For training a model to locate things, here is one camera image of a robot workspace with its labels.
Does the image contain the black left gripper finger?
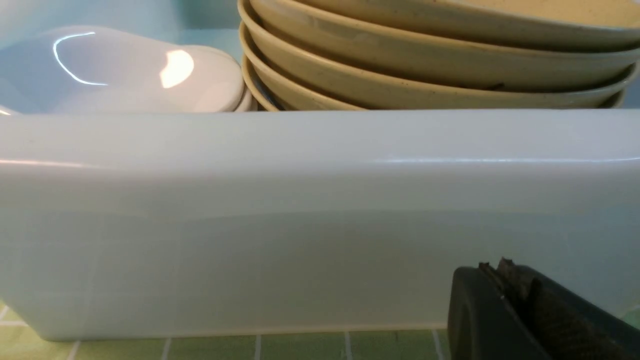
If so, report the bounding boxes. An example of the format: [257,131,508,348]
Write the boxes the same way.
[447,258,640,360]

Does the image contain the large white plastic tub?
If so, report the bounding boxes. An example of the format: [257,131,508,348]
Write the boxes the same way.
[0,0,640,342]

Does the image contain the stack of tan bowls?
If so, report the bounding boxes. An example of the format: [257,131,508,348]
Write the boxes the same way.
[237,0,639,110]

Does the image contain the stack of white dishes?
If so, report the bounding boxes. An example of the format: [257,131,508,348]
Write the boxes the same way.
[0,26,258,116]

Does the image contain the green checkered tablecloth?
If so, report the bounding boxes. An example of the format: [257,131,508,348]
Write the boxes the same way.
[0,303,453,360]

